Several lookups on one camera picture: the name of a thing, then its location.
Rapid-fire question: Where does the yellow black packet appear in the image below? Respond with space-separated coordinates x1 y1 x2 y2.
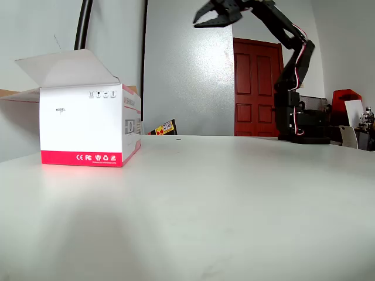
147 118 178 136

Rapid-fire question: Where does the white box with red band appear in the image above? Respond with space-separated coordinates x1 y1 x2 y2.
14 49 142 168

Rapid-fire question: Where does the red wooden door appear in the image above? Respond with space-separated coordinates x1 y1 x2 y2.
233 37 285 138

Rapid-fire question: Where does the grey case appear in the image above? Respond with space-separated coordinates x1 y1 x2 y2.
298 94 328 112

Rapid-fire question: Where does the red black machine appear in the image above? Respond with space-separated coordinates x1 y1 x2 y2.
331 88 363 128

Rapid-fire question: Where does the white board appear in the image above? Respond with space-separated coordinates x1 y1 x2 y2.
344 100 366 127

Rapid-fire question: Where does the microscope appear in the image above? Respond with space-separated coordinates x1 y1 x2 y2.
358 106 375 130

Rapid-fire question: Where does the white chair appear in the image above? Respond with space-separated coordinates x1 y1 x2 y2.
338 125 360 150

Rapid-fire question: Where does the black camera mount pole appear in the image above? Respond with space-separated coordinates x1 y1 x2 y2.
73 0 94 52

